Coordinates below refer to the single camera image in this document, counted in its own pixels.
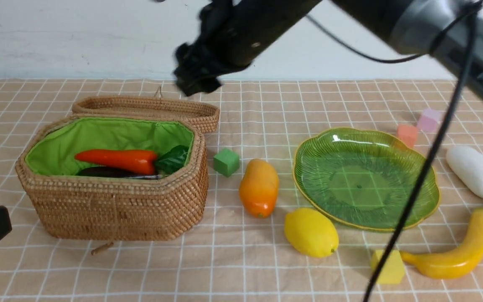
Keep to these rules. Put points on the orange foam cube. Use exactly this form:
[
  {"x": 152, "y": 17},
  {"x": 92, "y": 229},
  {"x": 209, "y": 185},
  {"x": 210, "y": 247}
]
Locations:
[{"x": 408, "y": 134}]

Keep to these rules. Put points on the yellow lemon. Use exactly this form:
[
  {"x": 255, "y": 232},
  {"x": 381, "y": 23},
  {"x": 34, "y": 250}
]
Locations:
[{"x": 311, "y": 233}]

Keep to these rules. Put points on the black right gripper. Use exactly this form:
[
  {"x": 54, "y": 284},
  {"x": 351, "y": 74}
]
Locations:
[{"x": 201, "y": 63}]

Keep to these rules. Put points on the yellow foam cube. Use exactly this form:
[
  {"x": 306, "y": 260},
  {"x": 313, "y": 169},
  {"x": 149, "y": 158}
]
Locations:
[{"x": 393, "y": 270}]

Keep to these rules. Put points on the pink foam cube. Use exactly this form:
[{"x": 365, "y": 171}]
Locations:
[{"x": 429, "y": 121}]

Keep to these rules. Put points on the green glass leaf plate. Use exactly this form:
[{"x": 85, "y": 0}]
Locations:
[{"x": 359, "y": 178}]

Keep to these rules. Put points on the checkered beige tablecloth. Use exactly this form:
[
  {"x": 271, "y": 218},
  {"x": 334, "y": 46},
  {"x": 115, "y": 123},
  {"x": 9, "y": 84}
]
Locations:
[{"x": 230, "y": 256}]

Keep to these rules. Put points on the orange mango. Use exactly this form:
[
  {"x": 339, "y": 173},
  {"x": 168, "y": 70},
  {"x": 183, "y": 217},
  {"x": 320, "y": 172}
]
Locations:
[{"x": 259, "y": 187}]

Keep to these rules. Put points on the white radish with leaves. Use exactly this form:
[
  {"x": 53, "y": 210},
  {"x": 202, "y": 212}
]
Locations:
[{"x": 467, "y": 164}]

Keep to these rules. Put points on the orange carrot with leaves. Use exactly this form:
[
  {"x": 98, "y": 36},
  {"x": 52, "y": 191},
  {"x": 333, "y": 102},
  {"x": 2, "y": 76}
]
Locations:
[{"x": 137, "y": 161}]

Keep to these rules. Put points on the purple eggplant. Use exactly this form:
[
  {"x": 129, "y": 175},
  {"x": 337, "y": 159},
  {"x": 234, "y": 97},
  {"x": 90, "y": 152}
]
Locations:
[{"x": 110, "y": 172}]

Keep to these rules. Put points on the green foam cube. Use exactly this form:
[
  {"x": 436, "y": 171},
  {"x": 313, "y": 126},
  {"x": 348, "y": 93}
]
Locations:
[{"x": 226, "y": 162}]

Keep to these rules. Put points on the woven rattan basket lid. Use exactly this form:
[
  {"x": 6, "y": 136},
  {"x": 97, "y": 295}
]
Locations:
[{"x": 202, "y": 116}]

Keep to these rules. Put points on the woven rattan basket green lining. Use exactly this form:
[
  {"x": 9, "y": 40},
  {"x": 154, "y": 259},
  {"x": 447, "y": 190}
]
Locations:
[{"x": 94, "y": 208}]

